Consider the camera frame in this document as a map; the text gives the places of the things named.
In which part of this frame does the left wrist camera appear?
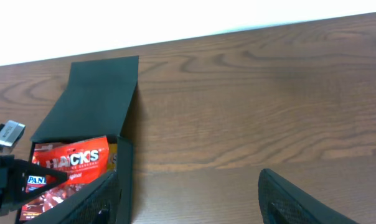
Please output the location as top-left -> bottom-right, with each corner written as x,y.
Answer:
0,120 -> 26,154

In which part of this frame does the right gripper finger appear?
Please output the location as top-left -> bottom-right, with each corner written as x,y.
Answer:
258,169 -> 356,224

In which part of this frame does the red Hacks candy bag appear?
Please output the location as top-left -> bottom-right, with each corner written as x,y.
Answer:
18,136 -> 110,222

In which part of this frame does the dark green box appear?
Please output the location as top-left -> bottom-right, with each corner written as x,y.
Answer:
29,56 -> 139,223

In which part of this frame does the red Hello Panda box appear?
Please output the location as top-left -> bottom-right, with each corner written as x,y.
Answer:
26,142 -> 64,194

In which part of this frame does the yellow Hacks candy bag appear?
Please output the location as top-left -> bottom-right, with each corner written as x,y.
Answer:
107,144 -> 118,170

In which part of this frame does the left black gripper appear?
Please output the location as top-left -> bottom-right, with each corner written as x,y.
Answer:
0,156 -> 121,224

